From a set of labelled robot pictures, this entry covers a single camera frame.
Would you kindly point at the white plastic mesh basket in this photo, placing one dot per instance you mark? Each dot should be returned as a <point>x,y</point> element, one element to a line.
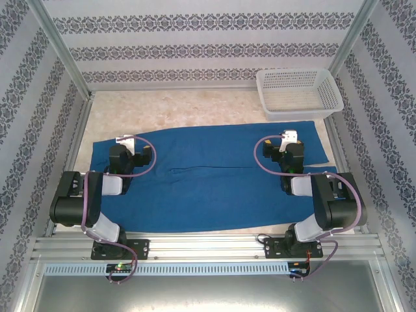
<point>269,113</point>

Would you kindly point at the blue long pants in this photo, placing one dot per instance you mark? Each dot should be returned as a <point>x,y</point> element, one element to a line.
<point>211,195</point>

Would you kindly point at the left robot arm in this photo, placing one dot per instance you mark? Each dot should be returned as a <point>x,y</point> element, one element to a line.
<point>71,208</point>

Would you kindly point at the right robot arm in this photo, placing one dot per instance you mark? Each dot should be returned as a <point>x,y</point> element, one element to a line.
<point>341,211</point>

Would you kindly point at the grey sheet metal panel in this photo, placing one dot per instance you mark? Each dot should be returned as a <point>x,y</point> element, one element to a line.
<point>208,292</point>

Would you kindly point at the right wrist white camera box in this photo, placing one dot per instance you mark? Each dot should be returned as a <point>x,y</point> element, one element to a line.
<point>291,135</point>

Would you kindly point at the aluminium table side rail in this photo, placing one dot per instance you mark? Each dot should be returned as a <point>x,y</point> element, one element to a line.
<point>76,136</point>
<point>336,152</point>

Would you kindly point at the aluminium table end rail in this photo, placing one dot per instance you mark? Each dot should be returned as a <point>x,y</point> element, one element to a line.
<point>162,87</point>

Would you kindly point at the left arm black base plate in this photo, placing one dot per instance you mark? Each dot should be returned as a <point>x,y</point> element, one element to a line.
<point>141,245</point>

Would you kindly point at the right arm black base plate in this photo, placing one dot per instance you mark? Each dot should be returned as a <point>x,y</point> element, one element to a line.
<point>273,247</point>

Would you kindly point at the long aluminium mounting rail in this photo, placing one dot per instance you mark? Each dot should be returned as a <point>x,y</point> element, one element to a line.
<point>201,247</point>

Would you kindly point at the aluminium frame post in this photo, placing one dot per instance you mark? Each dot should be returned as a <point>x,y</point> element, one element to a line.
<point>61,45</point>
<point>351,35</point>

